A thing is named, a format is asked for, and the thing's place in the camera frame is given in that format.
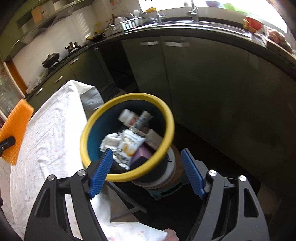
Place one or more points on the black table frame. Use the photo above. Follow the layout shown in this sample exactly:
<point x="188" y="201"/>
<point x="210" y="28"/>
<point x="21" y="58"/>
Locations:
<point x="124" y="197"/>

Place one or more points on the black wok with lid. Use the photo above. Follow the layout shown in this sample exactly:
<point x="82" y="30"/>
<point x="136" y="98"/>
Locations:
<point x="50" y="59"/>

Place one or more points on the black gas stove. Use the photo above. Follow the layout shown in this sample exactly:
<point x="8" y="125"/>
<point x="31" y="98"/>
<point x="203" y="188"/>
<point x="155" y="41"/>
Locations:
<point x="67" y="56"/>

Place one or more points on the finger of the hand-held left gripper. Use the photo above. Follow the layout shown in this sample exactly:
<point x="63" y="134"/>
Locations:
<point x="7" y="142"/>

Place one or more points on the red bowl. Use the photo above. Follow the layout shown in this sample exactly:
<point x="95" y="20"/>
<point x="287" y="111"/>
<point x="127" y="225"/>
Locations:
<point x="254" y="22"/>

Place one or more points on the clear plastic bag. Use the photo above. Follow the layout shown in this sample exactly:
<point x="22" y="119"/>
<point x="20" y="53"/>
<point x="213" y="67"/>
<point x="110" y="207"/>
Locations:
<point x="34" y="81"/>

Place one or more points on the white plate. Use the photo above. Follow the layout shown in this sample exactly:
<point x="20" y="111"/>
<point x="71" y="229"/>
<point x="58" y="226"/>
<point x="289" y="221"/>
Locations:
<point x="120" y="19"/>

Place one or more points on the yellow rimmed trash bin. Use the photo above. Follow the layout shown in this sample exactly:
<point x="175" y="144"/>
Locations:
<point x="97" y="129"/>

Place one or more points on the green lower cabinets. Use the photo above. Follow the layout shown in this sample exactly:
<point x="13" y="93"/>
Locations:
<point x="196" y="81"/>

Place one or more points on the glass sliding door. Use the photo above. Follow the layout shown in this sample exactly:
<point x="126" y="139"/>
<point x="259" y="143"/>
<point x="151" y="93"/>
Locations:
<point x="7" y="92"/>

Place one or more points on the teal plastic stool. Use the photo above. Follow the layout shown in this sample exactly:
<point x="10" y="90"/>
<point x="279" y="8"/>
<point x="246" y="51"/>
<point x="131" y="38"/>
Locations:
<point x="166" y="193"/>

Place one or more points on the black frying pan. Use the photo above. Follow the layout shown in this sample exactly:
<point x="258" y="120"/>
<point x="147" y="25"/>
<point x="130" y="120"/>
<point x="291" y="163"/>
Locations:
<point x="96" y="37"/>

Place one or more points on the green plastic item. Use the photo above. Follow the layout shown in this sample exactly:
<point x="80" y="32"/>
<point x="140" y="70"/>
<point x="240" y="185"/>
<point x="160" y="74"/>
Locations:
<point x="231" y="5"/>

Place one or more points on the cutting board with meat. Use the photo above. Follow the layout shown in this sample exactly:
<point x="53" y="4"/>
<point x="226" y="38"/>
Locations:
<point x="277" y="37"/>

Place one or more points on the white floral tablecloth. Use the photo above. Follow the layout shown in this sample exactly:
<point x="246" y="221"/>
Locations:
<point x="50" y="139"/>

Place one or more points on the large steel faucet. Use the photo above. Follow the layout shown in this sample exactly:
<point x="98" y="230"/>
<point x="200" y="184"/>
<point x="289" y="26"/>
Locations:
<point x="194" y="14"/>

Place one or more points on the green cabinets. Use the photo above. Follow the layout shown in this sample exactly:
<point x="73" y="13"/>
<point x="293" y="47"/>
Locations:
<point x="9" y="34"/>
<point x="196" y="81"/>

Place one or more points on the steel range hood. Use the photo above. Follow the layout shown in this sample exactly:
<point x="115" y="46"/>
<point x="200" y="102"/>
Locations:
<point x="46" y="25"/>

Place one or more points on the black kitchen countertop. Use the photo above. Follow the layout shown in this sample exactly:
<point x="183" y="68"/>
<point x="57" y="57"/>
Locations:
<point x="208" y="25"/>

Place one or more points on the steel kitchen sink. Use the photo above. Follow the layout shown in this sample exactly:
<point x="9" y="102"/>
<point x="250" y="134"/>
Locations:
<point x="231" y="29"/>

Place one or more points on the purple box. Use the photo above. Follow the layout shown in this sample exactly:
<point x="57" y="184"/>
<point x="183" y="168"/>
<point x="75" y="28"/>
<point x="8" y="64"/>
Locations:
<point x="141" y="157"/>

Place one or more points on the silver snack wrapper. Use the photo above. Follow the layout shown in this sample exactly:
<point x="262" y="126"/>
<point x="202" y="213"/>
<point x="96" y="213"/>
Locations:
<point x="121" y="160"/>

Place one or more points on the green upper cabinets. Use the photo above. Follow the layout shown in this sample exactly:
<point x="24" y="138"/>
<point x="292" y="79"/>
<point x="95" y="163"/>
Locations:
<point x="9" y="34"/>

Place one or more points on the white tissue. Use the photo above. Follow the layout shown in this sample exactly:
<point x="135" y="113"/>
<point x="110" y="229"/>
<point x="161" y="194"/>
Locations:
<point x="111" y="141"/>

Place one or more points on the small metal kettle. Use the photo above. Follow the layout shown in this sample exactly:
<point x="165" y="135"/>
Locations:
<point x="72" y="45"/>

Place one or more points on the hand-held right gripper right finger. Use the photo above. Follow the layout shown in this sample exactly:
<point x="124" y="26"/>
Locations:
<point x="192" y="173"/>

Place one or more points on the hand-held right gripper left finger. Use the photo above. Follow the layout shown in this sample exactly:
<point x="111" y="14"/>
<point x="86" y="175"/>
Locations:
<point x="101" y="171"/>

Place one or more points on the white pill bottle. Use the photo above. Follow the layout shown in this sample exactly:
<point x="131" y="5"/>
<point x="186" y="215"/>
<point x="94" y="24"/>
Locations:
<point x="127" y="115"/>

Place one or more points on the white orange packet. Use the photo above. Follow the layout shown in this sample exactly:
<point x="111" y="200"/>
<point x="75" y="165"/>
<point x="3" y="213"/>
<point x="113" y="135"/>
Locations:
<point x="128" y="144"/>

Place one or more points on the white bucket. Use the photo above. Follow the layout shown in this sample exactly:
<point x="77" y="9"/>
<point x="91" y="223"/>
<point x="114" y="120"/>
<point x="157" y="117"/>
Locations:
<point x="170" y="166"/>

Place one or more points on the white dish rack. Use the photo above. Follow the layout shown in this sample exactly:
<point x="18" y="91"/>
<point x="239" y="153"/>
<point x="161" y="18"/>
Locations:
<point x="124" y="25"/>

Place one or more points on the small bowl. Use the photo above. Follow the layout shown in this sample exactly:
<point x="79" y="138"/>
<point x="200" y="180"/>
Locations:
<point x="212" y="2"/>

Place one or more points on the orange bristle brush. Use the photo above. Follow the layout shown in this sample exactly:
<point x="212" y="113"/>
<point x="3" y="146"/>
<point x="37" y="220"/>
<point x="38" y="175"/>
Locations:
<point x="16" y="122"/>

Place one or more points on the window with blind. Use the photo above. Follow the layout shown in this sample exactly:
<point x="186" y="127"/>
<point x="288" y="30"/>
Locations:
<point x="266" y="9"/>

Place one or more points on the yellow container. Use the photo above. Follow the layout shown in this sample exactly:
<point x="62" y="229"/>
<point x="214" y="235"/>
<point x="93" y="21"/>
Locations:
<point x="150" y="10"/>

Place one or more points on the small steel faucet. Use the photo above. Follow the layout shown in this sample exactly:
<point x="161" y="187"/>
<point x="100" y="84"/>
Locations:
<point x="158" y="16"/>

